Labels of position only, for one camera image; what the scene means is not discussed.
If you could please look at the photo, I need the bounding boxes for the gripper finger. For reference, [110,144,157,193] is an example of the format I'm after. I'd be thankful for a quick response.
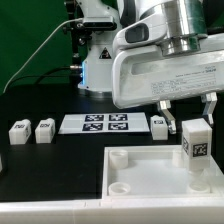
[201,92,217,126]
[157,100,176,134]

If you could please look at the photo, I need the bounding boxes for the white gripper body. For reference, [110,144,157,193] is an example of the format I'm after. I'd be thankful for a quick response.
[112,42,224,108]

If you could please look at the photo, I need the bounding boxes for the white square table top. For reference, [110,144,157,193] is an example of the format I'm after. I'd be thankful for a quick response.
[102,145,224,199]

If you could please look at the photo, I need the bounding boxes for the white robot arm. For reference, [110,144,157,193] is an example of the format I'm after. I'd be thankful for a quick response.
[78,0,224,133]

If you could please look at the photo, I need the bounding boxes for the white sheet with tags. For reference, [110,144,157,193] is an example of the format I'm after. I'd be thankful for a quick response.
[59,112,150,134]

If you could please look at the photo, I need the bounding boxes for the black camera stand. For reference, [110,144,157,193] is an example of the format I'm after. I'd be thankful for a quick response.
[63,0,90,73]

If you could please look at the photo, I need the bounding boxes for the white cable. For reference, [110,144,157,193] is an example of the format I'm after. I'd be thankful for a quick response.
[2,18,84,94]

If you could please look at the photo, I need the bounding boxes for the black cable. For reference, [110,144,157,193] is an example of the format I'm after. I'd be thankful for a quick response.
[6,66,83,88]

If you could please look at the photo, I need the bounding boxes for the white front wall fence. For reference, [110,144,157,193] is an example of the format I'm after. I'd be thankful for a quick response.
[0,197,224,224]

